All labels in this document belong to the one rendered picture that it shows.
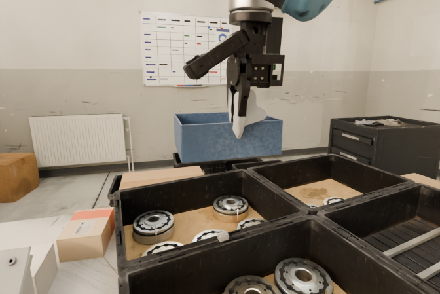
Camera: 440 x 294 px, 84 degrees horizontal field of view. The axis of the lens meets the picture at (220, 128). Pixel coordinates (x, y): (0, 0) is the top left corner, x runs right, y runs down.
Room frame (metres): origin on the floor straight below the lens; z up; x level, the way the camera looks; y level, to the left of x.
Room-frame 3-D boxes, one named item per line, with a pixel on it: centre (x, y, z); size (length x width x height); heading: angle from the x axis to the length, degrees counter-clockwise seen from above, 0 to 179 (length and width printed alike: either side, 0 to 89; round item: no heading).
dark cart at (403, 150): (1.82, -1.25, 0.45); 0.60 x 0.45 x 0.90; 105
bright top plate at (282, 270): (0.39, -0.15, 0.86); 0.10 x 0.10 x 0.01
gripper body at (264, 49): (0.44, -0.06, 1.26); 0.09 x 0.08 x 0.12; 104
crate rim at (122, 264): (0.55, 0.04, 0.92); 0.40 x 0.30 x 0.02; 114
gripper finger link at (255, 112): (0.43, -0.06, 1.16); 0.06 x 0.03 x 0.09; 104
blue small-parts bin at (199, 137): (0.52, -0.01, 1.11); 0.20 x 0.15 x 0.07; 105
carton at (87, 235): (0.70, 0.42, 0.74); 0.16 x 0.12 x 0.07; 11
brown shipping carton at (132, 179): (0.83, 0.20, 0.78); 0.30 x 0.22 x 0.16; 106
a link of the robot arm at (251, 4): (0.44, -0.05, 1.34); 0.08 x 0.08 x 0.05
